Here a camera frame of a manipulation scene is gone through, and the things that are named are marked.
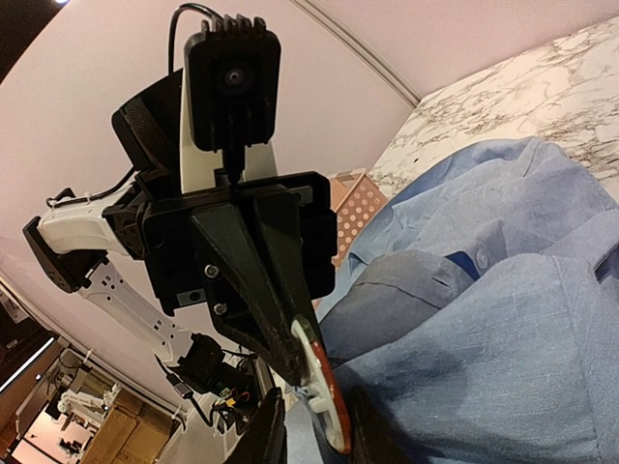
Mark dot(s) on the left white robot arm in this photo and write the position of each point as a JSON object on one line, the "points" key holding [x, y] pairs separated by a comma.
{"points": [[77, 249]]}

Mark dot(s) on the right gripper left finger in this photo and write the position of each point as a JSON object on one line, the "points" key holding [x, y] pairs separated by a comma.
{"points": [[264, 441]]}

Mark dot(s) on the pink plastic basket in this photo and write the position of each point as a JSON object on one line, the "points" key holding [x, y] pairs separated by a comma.
{"points": [[356, 200]]}

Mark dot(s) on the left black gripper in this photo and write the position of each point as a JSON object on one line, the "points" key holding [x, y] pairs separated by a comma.
{"points": [[297, 227]]}

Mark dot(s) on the blue button-up shirt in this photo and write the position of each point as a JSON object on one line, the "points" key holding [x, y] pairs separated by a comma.
{"points": [[479, 312]]}

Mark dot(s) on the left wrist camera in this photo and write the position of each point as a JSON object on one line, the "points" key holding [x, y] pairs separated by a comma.
{"points": [[233, 69]]}

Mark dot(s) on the left aluminium corner post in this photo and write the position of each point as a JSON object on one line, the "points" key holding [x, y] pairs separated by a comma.
{"points": [[372, 59]]}

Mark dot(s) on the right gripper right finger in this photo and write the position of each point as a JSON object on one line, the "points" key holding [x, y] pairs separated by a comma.
{"points": [[372, 438]]}

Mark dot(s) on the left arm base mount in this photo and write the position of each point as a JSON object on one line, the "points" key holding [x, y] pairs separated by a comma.
{"points": [[217, 382]]}

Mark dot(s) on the orange portrait round brooch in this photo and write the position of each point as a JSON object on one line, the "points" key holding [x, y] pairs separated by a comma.
{"points": [[321, 389]]}

